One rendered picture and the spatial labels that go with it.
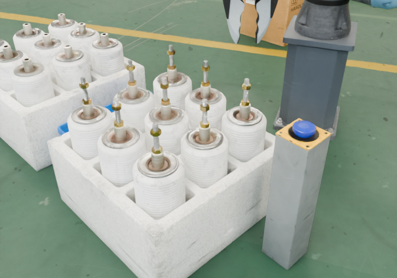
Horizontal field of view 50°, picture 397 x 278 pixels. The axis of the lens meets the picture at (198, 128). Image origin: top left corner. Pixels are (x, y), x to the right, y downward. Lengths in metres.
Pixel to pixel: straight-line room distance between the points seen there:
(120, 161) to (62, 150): 0.18
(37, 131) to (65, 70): 0.18
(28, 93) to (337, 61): 0.81
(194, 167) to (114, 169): 0.16
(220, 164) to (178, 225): 0.15
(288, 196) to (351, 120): 0.67
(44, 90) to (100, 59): 0.19
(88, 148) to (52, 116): 0.26
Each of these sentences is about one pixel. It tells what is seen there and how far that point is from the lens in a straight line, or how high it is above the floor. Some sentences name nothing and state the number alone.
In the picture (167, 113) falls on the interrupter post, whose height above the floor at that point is 0.26.
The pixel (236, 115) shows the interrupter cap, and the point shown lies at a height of 0.25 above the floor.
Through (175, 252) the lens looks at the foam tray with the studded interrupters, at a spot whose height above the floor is 0.10.
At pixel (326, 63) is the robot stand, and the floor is 0.24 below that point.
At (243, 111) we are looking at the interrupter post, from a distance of 0.90.
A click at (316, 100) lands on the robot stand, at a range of 1.27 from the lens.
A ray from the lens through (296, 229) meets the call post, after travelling 0.86.
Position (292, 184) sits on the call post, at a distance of 0.79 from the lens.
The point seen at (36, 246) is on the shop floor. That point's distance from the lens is 1.04.
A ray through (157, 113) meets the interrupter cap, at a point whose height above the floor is 0.25.
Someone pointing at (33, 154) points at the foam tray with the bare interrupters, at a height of 0.06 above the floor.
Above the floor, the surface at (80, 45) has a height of 0.23.
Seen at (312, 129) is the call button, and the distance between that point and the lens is 0.76.
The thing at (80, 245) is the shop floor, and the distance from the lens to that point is 1.01.
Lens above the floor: 0.74
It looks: 34 degrees down
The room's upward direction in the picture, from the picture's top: straight up
